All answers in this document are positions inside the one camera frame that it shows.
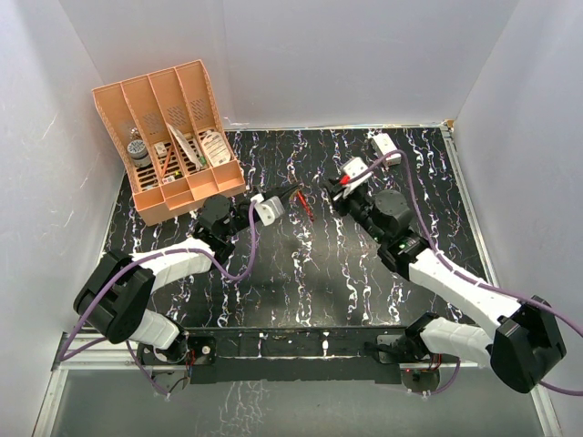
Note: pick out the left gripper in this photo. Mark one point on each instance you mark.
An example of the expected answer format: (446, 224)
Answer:
(282, 192)

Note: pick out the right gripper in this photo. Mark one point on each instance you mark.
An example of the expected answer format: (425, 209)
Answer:
(342, 202)

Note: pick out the red black keyring holder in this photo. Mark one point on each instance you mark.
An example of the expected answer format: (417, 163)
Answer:
(307, 209)

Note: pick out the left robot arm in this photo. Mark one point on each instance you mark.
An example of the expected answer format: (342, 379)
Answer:
(114, 300)

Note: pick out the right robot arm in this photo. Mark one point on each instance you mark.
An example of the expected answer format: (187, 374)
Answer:
(518, 340)

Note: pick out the white box red label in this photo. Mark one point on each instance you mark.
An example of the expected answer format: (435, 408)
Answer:
(383, 144)

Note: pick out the white labelled pouch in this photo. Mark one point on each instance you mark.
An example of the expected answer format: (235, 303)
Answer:
(215, 148)

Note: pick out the white paper packet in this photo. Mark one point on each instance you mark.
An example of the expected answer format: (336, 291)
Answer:
(186, 147)

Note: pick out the orange pencil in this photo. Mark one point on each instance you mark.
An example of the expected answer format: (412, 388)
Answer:
(167, 161)

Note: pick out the small white card box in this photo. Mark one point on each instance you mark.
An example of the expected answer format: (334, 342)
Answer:
(160, 149)

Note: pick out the peach plastic desk organizer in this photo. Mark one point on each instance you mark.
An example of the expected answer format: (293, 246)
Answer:
(140, 108)

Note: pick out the grey round jar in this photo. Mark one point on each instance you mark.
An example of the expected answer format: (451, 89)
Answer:
(138, 153)

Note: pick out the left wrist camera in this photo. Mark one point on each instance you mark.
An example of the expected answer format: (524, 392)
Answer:
(269, 208)

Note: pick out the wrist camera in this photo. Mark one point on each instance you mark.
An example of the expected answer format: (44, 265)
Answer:
(351, 170)
(269, 208)

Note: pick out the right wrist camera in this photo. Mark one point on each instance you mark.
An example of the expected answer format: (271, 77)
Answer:
(351, 170)

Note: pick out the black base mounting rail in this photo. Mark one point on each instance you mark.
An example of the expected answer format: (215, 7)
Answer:
(295, 354)

